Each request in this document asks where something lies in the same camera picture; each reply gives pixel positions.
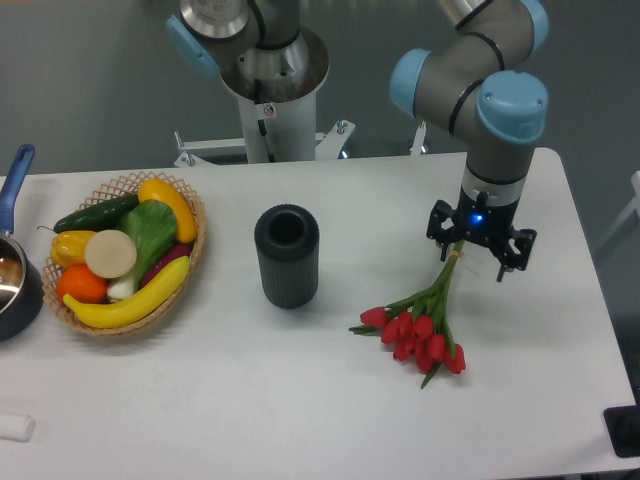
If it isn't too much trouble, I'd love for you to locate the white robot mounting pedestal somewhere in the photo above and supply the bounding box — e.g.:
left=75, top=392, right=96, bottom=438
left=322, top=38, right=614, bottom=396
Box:
left=173, top=84, right=430, bottom=168

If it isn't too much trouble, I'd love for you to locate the green bok choy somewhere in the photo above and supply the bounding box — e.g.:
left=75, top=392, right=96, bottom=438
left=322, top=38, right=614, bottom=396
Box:
left=107, top=200, right=177, bottom=302

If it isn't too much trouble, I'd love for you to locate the yellow squash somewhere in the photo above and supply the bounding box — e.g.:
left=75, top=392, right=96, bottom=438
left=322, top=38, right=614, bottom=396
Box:
left=138, top=178, right=198, bottom=243

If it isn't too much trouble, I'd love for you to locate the yellow bell pepper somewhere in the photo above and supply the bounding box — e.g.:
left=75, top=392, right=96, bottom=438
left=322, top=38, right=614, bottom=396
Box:
left=50, top=230, right=96, bottom=269

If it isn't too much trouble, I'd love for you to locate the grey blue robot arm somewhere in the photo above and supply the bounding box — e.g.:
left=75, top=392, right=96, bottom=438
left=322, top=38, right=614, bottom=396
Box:
left=166, top=1, right=549, bottom=272

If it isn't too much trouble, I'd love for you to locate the white cylinder roll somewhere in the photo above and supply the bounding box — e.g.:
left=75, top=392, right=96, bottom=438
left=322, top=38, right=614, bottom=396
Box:
left=0, top=412, right=36, bottom=443

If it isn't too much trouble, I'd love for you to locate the purple eggplant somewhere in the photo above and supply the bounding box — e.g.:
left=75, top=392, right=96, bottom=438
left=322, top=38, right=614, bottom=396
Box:
left=139, top=243, right=192, bottom=288

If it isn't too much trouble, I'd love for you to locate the beige round disc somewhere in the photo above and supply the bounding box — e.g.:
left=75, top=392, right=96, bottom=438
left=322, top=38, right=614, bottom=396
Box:
left=84, top=230, right=137, bottom=279

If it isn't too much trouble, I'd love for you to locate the orange fruit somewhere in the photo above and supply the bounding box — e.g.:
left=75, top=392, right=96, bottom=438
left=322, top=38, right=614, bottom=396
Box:
left=56, top=264, right=107, bottom=304

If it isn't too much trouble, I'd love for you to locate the red tulip bouquet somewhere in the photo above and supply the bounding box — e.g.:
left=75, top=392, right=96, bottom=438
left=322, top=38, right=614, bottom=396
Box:
left=349, top=241, right=466, bottom=387

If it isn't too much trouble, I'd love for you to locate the black device at edge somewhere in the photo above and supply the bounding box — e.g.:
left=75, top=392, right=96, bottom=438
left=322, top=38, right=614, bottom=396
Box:
left=603, top=405, right=639, bottom=458

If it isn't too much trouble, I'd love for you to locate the green cucumber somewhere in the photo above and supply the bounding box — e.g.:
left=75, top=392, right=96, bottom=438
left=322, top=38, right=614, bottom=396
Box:
left=41, top=194, right=139, bottom=234

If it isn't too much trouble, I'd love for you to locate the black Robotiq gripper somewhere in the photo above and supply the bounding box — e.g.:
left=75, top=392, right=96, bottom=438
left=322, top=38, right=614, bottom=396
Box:
left=426, top=191, right=537, bottom=282

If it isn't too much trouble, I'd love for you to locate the blue handled saucepan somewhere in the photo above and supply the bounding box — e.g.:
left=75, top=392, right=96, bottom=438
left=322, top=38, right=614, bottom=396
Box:
left=1, top=144, right=43, bottom=341

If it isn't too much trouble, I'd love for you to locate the yellow banana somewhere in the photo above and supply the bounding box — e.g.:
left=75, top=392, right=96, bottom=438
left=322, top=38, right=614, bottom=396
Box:
left=63, top=256, right=191, bottom=329

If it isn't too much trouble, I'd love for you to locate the dark grey ribbed vase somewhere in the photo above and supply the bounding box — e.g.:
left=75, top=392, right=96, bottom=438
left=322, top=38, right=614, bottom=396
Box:
left=254, top=204, right=320, bottom=309

